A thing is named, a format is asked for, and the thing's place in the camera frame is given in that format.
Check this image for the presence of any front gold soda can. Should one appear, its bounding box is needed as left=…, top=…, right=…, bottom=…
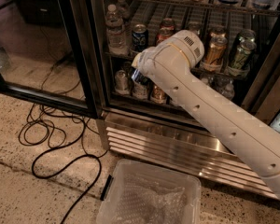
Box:
left=203, top=36, right=228, bottom=65

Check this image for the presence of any green soda can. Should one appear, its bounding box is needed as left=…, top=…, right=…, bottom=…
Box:
left=234, top=29, right=256, bottom=45
left=228, top=40, right=257, bottom=70

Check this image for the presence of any rear red coca-cola can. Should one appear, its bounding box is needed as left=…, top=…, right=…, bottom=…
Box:
left=160, top=18, right=175, bottom=32

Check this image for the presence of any bubble wrap sheet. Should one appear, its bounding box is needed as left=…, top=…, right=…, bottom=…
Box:
left=111, top=176, right=187, bottom=224

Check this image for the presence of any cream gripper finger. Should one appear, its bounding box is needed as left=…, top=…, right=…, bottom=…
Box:
left=132, top=53, right=141, bottom=68

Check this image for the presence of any shelf water bottle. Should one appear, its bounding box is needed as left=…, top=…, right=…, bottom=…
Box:
left=117, top=0, right=131, bottom=23
left=105, top=4, right=127, bottom=55

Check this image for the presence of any rear middle shelf water bottle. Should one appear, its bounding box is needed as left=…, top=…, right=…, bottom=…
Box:
left=117, top=0, right=131, bottom=23

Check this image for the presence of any black floor cable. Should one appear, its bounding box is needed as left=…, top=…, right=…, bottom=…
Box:
left=0, top=51, right=109, bottom=224

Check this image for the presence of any red coca-cola can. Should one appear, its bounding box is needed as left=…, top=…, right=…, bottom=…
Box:
left=160, top=18, right=175, bottom=32
left=155, top=27, right=174, bottom=44

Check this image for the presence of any stainless steel fridge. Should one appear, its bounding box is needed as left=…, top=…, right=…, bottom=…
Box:
left=77, top=0, right=278, bottom=199

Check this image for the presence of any blue pepsi can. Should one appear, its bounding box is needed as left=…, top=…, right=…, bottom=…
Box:
left=132, top=69, right=149, bottom=85
left=132, top=23, right=148, bottom=51

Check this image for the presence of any closed right fridge door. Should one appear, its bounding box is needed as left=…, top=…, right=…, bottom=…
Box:
left=241, top=14, right=280, bottom=125

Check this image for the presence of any left brown tea bottle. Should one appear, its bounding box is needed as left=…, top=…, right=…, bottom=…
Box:
left=133, top=83, right=148, bottom=100

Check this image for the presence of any bottom shelf orange can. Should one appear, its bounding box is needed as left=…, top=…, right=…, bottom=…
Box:
left=150, top=84, right=167, bottom=104

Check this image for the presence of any bottom right water bottle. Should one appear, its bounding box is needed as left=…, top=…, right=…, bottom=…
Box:
left=215, top=78, right=235, bottom=100

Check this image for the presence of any open glass fridge door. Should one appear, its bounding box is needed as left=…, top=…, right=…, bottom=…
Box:
left=0, top=0, right=98, bottom=119

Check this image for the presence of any bottom left water bottle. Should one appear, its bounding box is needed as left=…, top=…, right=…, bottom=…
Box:
left=201, top=77, right=210, bottom=86

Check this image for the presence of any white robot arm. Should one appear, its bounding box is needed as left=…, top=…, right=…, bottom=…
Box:
left=133, top=30, right=280, bottom=200

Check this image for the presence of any front green soda can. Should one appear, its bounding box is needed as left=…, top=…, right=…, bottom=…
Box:
left=228, top=40, right=257, bottom=70

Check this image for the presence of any rear green soda can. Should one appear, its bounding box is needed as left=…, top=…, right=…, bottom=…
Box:
left=234, top=29, right=256, bottom=45

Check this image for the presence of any front red coca-cola can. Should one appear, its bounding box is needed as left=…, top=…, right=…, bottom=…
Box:
left=155, top=27, right=174, bottom=44

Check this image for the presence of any gold soda can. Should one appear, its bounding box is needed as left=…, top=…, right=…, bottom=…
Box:
left=203, top=36, right=228, bottom=65
left=208, top=26, right=227, bottom=38

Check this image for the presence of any rear gold soda can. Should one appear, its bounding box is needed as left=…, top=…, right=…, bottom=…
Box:
left=208, top=26, right=227, bottom=38

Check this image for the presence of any clear plastic bin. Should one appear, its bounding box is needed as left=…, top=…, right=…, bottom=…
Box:
left=96, top=160, right=201, bottom=224

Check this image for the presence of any bottom shelf silver can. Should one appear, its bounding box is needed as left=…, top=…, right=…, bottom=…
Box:
left=115, top=70, right=130, bottom=95

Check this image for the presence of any rear silver soda can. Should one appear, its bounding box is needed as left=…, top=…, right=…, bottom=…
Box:
left=188, top=21, right=202, bottom=36

